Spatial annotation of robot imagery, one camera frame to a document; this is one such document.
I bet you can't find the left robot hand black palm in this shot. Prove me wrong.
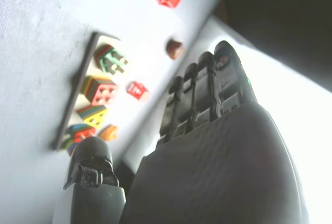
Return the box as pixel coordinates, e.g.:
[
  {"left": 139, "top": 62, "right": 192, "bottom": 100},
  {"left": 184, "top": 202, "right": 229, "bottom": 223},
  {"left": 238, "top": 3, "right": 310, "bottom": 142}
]
[{"left": 53, "top": 39, "right": 310, "bottom": 224}]

